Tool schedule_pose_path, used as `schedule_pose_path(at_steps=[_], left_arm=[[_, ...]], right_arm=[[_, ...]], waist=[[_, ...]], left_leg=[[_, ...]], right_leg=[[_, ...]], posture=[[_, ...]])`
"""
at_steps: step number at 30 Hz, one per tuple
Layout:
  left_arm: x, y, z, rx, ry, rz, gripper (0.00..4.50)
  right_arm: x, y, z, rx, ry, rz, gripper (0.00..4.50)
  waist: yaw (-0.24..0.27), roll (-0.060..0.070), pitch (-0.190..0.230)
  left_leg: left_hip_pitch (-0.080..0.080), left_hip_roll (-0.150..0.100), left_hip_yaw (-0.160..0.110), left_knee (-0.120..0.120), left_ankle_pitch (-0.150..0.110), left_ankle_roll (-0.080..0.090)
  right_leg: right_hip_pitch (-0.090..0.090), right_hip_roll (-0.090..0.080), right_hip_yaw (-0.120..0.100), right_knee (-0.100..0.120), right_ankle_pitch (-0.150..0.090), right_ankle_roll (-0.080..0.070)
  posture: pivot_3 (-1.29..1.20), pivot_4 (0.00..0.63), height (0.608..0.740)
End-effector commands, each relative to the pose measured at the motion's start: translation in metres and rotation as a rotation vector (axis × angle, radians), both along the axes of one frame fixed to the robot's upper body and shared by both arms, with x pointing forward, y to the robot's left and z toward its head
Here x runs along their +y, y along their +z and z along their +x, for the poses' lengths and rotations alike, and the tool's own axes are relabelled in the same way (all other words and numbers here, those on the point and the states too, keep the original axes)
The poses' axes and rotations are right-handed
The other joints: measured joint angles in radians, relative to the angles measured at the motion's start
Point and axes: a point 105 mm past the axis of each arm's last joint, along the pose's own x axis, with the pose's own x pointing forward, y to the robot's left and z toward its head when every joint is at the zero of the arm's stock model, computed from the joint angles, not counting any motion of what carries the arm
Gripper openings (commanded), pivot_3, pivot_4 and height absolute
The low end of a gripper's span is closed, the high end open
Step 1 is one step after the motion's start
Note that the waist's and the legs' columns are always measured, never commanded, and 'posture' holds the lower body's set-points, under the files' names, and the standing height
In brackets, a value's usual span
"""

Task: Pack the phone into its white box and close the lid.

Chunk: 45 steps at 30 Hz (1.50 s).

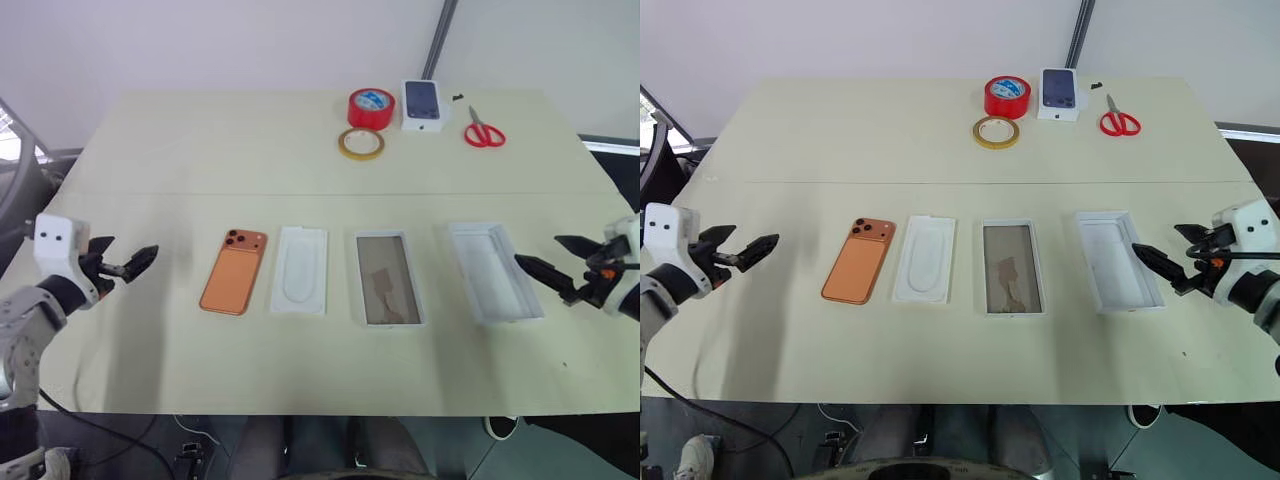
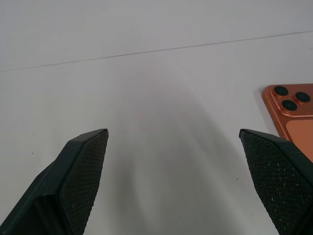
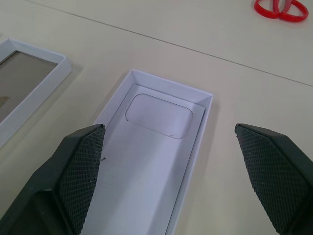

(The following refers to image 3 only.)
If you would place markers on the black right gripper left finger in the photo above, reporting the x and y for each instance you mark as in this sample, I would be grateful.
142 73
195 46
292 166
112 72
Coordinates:
61 176

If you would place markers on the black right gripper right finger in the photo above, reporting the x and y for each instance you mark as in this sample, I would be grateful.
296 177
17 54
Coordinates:
276 176

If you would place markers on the white phone box base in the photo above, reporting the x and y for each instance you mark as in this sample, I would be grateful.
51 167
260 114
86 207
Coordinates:
156 151

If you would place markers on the white box lid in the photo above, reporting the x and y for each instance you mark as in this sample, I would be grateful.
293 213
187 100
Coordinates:
36 80

